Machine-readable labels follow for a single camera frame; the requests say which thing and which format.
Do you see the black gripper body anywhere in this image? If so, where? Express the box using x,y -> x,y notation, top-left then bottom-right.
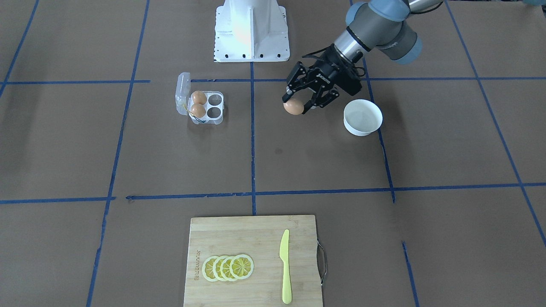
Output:
305,45 -> 363,96

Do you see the brown egg from bowl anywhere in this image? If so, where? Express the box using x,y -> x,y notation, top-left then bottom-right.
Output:
283,98 -> 304,115

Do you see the white round bowl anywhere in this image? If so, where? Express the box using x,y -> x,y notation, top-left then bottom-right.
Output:
343,99 -> 383,136

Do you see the brown egg in box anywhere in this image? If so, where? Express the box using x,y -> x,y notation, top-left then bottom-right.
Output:
191,90 -> 207,105
190,103 -> 207,119

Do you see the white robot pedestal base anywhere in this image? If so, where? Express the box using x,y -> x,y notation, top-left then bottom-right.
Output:
213,0 -> 290,63

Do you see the clear plastic egg box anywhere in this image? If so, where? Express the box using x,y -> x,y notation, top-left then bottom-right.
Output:
175,72 -> 225,125

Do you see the yellow plastic knife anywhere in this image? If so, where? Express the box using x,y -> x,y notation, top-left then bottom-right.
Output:
279,229 -> 293,304

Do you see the wooden cutting board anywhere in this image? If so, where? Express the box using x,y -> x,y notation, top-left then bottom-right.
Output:
183,214 -> 323,307

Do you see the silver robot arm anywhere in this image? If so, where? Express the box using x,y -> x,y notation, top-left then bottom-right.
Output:
282,0 -> 442,115

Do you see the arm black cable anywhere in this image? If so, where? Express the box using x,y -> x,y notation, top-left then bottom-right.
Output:
302,43 -> 335,62

